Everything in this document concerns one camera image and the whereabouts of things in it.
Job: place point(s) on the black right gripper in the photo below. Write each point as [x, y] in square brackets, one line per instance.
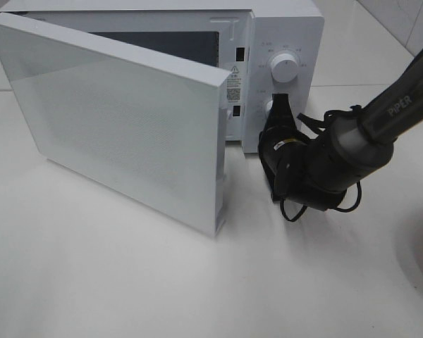
[281, 149]

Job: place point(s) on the white microwave door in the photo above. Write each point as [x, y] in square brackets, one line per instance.
[149, 125]

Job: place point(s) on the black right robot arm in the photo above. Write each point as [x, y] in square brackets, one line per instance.
[349, 145]

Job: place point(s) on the white lower timer knob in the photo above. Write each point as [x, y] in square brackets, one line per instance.
[267, 108]

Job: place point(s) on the white warning label sticker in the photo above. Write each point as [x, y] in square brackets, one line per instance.
[236, 81]

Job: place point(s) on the white upper power knob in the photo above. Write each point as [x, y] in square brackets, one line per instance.
[284, 66]

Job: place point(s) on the white microwave oven body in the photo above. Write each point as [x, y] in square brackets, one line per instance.
[209, 32]

